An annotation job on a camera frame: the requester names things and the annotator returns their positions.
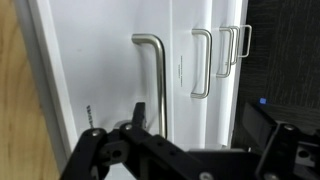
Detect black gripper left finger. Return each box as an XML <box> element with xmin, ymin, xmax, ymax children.
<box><xmin>59</xmin><ymin>101</ymin><xmax>214</xmax><ymax>180</ymax></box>

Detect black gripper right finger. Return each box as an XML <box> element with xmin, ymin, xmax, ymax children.
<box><xmin>241</xmin><ymin>101</ymin><xmax>320</xmax><ymax>180</ymax></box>

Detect silver drawer bar handle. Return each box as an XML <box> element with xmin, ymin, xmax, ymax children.
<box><xmin>130</xmin><ymin>33</ymin><xmax>168</xmax><ymax>139</ymax></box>
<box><xmin>238</xmin><ymin>24</ymin><xmax>253</xmax><ymax>58</ymax></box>
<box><xmin>190</xmin><ymin>28</ymin><xmax>213</xmax><ymax>100</ymax></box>
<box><xmin>215</xmin><ymin>26</ymin><xmax>233</xmax><ymax>79</ymax></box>
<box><xmin>229</xmin><ymin>25</ymin><xmax>240</xmax><ymax>65</ymax></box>

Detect white dresser drawer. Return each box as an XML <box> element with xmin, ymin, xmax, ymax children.
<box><xmin>46</xmin><ymin>0</ymin><xmax>174</xmax><ymax>141</ymax></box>
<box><xmin>171</xmin><ymin>0</ymin><xmax>214</xmax><ymax>151</ymax></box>
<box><xmin>209</xmin><ymin>0</ymin><xmax>234</xmax><ymax>148</ymax></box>

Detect white dresser cabinet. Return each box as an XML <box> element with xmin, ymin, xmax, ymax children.
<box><xmin>13</xmin><ymin>0</ymin><xmax>249</xmax><ymax>151</ymax></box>

